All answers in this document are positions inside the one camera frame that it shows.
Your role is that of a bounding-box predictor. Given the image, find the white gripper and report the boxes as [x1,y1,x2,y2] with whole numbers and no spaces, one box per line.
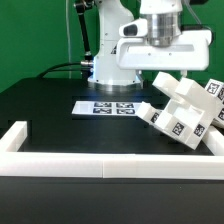
[116,19,212,78]

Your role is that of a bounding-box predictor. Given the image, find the white chair back piece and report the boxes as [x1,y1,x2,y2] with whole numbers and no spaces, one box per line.
[153,72,224,127]

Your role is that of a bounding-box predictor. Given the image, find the white chair seat piece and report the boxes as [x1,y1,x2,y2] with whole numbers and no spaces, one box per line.
[163,100,213,149]

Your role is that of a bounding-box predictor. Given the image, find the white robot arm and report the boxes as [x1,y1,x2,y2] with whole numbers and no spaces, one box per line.
[88,0,212,92]

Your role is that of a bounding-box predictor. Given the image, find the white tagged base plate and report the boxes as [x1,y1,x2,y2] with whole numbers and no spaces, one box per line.
[72,101,141,116]

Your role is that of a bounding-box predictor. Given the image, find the black hose behind robot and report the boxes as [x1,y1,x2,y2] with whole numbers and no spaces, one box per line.
[73,0,98,68]

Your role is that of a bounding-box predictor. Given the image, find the black cable on table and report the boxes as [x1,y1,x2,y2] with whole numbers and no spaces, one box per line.
[36,62,93,79]

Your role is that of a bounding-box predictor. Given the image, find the white U-shaped fence frame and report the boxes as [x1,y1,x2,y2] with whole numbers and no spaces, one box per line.
[0,121,224,180]

